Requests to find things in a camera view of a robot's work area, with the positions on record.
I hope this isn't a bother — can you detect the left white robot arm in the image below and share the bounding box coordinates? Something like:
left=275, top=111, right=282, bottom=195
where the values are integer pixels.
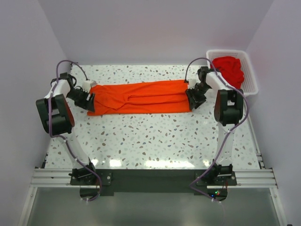
left=36, top=73, right=97, bottom=185

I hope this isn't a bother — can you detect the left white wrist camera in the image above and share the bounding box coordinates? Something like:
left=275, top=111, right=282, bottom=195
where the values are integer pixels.
left=82, top=80, right=97, bottom=93

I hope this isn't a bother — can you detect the aluminium frame rail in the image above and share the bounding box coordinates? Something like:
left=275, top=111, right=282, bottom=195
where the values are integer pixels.
left=30, top=115, right=277, bottom=188

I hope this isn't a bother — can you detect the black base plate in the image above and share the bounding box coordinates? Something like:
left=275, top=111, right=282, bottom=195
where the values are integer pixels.
left=69, top=169, right=238, bottom=201

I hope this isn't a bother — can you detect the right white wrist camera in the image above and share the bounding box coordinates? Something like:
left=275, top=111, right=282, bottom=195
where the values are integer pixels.
left=188, top=79, right=197, bottom=89

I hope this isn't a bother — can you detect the red t shirt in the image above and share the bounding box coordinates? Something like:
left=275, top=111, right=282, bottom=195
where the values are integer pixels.
left=213, top=56, right=244, bottom=89

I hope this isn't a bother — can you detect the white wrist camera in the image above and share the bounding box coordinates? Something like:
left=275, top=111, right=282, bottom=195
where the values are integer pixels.
left=82, top=80, right=97, bottom=93
left=188, top=79, right=197, bottom=89

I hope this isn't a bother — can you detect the white plastic basket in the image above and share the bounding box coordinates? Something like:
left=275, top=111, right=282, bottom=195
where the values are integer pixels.
left=206, top=49, right=258, bottom=97

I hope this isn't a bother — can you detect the orange t shirt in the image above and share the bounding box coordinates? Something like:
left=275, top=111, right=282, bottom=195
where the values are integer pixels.
left=87, top=80, right=191, bottom=116

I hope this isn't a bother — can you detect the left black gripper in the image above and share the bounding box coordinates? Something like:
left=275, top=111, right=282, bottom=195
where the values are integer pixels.
left=66, top=88, right=95, bottom=112

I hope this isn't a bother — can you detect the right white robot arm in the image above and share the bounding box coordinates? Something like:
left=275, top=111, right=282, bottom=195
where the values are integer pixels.
left=185, top=66, right=244, bottom=185

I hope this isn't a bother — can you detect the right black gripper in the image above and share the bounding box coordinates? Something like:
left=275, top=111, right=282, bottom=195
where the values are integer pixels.
left=185, top=83, right=211, bottom=110

